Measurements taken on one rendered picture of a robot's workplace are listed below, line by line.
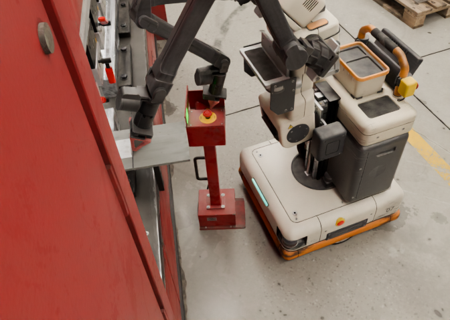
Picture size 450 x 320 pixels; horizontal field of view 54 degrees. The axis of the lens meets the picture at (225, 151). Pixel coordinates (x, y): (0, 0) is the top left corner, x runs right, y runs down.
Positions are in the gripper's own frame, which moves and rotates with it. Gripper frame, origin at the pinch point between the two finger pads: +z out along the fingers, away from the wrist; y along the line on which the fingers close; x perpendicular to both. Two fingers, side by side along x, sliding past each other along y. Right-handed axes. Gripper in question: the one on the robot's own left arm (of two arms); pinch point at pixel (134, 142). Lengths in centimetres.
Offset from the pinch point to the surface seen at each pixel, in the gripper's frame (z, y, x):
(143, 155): 0.2, 4.9, 2.9
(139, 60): 11, -65, 8
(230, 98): 66, -131, 91
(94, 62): -20.1, -10.1, -17.5
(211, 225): 78, -29, 65
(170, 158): -3.6, 8.2, 10.4
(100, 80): -14.6, -9.4, -14.5
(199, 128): 11.1, -27.2, 31.1
